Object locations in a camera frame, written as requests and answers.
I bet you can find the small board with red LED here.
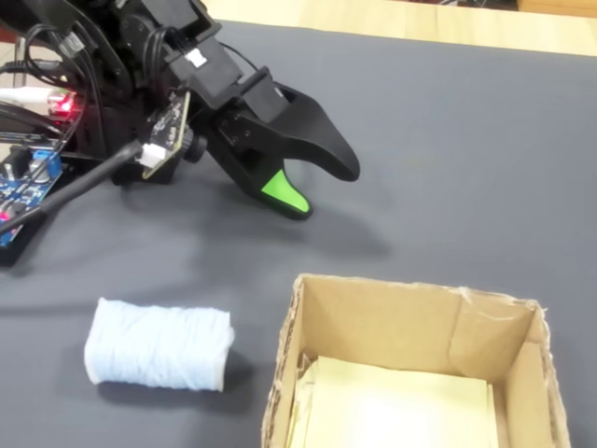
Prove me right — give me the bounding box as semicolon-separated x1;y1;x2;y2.
45;90;78;121

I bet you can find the blue controller circuit board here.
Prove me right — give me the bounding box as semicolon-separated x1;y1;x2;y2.
0;143;65;248

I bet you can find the thick black camera cable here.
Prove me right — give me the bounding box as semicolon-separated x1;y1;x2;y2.
0;142;142;237

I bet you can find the pale yellow paper sheet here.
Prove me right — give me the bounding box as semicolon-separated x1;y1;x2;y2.
288;355;497;448

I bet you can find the open cardboard box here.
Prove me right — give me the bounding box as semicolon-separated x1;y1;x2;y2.
260;273;573;448

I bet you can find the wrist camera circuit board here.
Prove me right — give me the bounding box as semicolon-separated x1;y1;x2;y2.
138;90;209;181

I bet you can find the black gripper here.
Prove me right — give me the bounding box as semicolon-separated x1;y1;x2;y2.
167;35;361;222

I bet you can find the large grey table mat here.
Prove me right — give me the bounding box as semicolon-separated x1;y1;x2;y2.
0;18;597;448

